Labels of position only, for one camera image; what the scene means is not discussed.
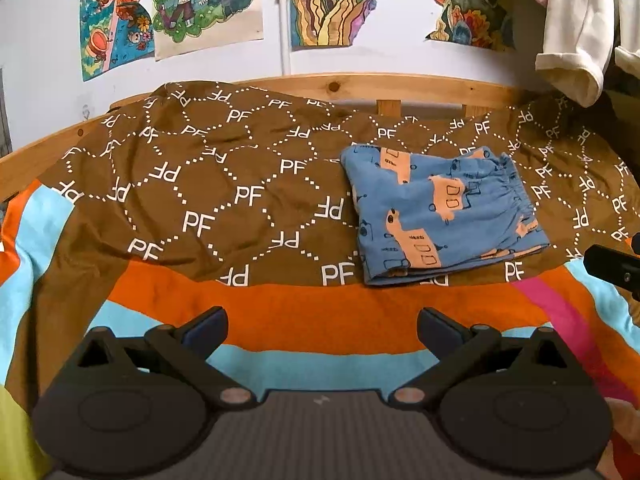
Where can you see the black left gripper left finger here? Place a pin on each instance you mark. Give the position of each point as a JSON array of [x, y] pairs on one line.
[[186, 349]]

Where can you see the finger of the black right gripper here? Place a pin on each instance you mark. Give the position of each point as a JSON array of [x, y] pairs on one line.
[[615, 267]]

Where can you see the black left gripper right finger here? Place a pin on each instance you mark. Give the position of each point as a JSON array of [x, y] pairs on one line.
[[461, 352]]

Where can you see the blue pants with orange cars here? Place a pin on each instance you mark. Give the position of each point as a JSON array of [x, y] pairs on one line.
[[422, 216]]

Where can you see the brown and colourful striped duvet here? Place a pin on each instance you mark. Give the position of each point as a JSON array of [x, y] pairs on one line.
[[206, 194]]

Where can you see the hanging white garment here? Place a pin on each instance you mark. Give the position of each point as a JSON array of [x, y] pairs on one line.
[[581, 37]]

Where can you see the dark floral bird poster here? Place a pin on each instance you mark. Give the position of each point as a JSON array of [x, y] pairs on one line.
[[486, 24]]

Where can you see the orange-haired girl blue poster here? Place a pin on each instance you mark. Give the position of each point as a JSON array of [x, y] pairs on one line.
[[112, 33]]

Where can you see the blond anime character poster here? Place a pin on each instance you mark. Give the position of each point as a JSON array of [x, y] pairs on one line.
[[184, 26]]

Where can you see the wooden bed frame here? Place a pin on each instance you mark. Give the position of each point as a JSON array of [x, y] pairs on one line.
[[19, 168]]

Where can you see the white pipe on wall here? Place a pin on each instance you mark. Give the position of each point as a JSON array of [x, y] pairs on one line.
[[285, 36]]

